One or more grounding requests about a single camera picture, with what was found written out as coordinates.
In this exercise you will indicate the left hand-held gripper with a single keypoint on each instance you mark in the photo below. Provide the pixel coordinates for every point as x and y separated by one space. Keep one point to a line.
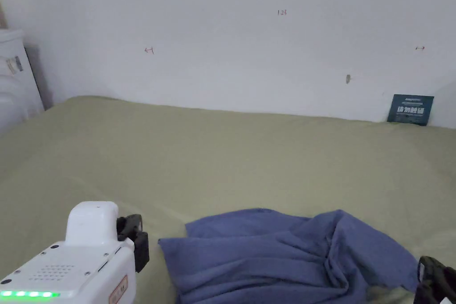
82 268

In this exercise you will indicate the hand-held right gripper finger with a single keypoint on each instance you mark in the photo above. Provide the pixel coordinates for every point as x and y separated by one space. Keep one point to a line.
436 282

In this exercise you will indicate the blue garment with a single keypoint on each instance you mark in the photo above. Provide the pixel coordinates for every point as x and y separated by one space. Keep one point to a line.
270 257

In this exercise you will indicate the bed with pale green sheet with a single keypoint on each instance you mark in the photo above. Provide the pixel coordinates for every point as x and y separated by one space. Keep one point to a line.
221 161

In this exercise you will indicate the dark blue printed card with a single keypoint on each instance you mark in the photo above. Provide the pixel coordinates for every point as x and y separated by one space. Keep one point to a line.
410 109

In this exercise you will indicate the white washing machine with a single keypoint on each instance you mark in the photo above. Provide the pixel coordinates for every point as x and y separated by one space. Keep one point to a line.
16 83

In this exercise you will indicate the small grey wall hook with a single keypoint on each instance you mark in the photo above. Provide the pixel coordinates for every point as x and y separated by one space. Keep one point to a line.
348 79

